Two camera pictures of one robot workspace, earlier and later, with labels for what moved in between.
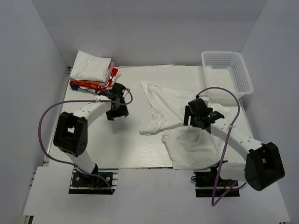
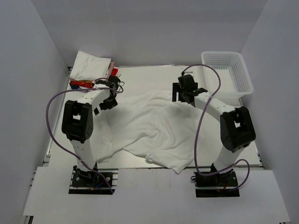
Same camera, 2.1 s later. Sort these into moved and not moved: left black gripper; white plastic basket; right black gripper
Moved: left black gripper; right black gripper
Not moved: white plastic basket
